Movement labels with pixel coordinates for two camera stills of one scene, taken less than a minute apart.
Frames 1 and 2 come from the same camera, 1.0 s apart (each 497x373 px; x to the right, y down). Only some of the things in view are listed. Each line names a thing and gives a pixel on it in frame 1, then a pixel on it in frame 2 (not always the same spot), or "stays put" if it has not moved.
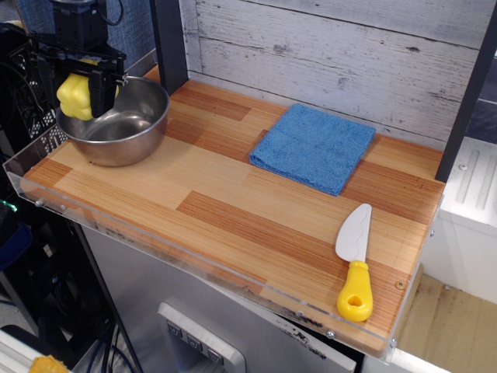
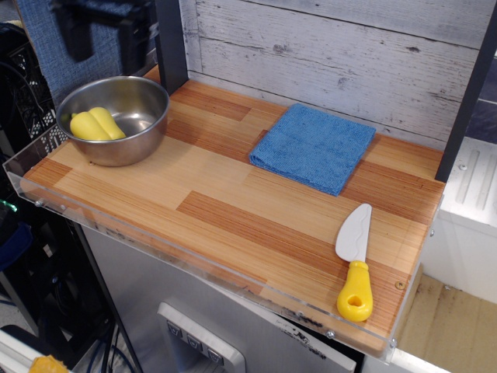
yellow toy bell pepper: [73, 94] → [95, 123]
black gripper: [81, 39] → [135, 18]
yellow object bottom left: [48, 364] stays put
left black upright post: [167, 28] stays put
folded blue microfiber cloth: [315, 148] stays put
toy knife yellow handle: [354, 300] stays put
